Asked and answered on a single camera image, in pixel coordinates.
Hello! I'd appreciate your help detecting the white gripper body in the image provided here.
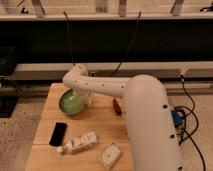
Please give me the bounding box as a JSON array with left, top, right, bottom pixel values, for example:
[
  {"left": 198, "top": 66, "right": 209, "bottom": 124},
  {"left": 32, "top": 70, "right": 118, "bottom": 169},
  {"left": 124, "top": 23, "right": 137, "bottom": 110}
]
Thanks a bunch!
[{"left": 74, "top": 89, "right": 92, "bottom": 106}]

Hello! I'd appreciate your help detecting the green ceramic bowl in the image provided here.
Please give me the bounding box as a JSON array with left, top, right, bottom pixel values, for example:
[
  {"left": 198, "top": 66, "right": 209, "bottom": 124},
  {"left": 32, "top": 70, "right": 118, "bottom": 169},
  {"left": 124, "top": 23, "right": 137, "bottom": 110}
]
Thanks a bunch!
[{"left": 59, "top": 89, "right": 86, "bottom": 116}]

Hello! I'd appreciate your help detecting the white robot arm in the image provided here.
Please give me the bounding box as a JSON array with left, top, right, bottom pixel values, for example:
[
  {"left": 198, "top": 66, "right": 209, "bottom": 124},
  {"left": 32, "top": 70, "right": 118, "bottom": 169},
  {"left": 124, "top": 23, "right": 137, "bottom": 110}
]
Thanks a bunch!
[{"left": 63, "top": 64, "right": 184, "bottom": 171}]

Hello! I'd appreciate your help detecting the white labelled bottle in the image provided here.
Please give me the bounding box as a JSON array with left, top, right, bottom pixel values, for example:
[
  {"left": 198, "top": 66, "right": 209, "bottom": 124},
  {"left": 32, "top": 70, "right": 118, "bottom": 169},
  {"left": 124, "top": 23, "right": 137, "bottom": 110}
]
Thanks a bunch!
[{"left": 57, "top": 132, "right": 98, "bottom": 154}]

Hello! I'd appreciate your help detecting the black smartphone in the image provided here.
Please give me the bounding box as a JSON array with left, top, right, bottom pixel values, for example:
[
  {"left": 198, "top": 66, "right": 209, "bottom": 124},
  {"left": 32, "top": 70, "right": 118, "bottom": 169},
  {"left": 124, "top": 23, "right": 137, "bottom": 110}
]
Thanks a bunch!
[{"left": 49, "top": 122, "right": 67, "bottom": 146}]

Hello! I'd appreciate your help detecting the white rectangular packet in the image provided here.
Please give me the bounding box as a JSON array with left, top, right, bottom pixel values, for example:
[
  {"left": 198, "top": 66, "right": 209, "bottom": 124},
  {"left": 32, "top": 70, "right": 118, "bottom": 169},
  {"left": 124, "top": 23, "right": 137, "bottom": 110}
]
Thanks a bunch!
[{"left": 99, "top": 143, "right": 122, "bottom": 169}]

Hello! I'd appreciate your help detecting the black box at left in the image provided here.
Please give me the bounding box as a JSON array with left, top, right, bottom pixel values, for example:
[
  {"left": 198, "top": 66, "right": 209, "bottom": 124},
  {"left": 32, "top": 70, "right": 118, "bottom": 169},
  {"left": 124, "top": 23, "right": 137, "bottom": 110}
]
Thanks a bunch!
[{"left": 0, "top": 46, "right": 19, "bottom": 118}]

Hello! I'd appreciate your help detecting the blue connector plug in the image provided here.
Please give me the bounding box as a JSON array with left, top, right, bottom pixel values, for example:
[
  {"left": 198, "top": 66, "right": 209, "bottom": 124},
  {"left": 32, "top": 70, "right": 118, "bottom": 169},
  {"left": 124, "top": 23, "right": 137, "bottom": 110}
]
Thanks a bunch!
[{"left": 171, "top": 110, "right": 184, "bottom": 127}]

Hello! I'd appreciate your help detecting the wall power outlet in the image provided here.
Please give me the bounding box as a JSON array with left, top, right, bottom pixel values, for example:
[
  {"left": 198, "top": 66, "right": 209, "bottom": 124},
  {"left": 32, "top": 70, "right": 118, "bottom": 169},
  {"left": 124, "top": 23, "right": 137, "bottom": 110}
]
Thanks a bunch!
[{"left": 89, "top": 71, "right": 97, "bottom": 77}]

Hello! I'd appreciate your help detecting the left black cable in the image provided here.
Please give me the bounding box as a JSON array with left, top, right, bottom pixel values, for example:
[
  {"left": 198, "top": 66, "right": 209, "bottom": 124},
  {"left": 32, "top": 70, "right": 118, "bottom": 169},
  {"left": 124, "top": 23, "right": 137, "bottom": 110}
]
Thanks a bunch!
[{"left": 62, "top": 11, "right": 77, "bottom": 66}]

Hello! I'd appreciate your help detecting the right black cable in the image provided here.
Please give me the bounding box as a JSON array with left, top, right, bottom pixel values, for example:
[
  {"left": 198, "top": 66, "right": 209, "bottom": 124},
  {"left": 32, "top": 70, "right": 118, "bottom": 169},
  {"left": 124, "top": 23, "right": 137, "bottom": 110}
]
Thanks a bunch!
[{"left": 109, "top": 11, "right": 142, "bottom": 78}]

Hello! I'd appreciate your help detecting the black floor cable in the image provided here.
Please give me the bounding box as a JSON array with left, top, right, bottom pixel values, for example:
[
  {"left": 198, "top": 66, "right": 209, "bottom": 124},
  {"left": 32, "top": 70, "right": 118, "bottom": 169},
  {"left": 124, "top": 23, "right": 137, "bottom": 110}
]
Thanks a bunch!
[{"left": 172, "top": 74, "right": 208, "bottom": 171}]

